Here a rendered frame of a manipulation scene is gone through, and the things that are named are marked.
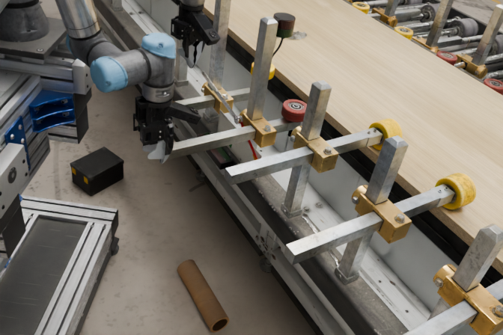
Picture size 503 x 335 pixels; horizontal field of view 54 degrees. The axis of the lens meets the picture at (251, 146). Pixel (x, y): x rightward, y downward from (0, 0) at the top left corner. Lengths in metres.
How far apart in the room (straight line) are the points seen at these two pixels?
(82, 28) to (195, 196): 1.46
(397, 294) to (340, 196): 0.34
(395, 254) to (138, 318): 1.02
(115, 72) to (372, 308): 0.80
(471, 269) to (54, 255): 1.44
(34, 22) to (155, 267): 1.14
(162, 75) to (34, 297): 0.98
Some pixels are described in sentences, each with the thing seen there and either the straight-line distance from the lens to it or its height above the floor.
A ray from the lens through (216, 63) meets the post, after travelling 1.62.
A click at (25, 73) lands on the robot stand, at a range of 1.50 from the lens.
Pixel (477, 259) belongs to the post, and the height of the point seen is 1.05.
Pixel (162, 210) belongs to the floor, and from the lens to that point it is 2.38.
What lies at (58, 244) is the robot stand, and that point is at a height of 0.21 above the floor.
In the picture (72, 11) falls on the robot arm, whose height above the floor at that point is 1.23.
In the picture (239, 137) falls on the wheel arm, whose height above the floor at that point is 0.85.
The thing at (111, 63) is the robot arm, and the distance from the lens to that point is 1.09.
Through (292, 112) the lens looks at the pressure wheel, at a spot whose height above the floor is 0.91.
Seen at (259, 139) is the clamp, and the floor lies 0.85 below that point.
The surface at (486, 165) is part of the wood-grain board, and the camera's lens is 1.52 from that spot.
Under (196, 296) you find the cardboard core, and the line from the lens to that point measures 1.99.
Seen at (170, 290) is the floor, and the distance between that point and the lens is 2.09.
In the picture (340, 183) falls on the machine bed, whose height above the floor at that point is 0.72.
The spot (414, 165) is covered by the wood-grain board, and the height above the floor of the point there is 0.90.
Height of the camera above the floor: 1.67
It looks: 36 degrees down
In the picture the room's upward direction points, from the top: 9 degrees clockwise
